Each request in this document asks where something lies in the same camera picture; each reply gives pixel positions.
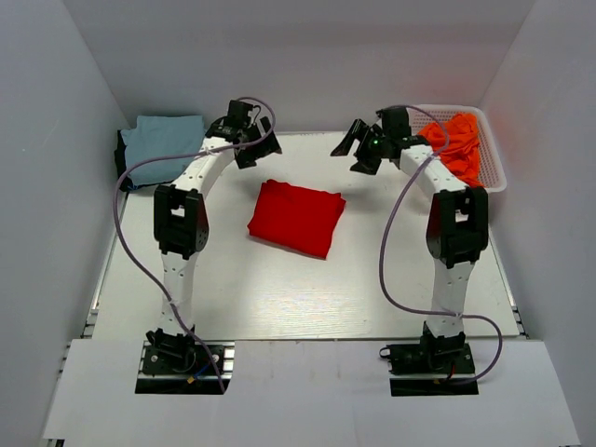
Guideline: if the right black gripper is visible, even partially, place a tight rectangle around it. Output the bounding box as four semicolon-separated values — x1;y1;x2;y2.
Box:
331;119;390;176

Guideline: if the red t shirt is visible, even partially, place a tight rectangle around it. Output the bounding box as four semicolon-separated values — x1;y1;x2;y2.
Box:
247;179;346;259

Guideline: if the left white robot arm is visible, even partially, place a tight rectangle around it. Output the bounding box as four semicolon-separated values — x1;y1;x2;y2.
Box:
146;116;281;372

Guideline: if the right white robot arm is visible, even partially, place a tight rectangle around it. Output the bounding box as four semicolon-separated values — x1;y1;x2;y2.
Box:
332;106;488;372

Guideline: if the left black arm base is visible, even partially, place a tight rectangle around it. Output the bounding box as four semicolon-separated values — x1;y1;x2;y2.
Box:
134;343;235;396

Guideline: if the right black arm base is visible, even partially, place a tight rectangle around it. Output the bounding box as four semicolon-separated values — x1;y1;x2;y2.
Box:
379;343;479;397

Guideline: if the folded light blue t shirt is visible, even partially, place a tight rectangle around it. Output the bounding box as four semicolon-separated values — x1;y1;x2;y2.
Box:
121;115;205;189

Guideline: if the orange t shirt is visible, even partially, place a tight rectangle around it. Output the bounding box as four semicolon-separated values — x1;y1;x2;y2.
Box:
418;113;482;187

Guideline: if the white plastic basket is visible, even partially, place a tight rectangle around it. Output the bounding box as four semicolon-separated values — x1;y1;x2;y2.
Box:
408;104;507;194

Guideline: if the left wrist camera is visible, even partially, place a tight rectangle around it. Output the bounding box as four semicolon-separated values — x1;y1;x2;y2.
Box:
205;100;261;143

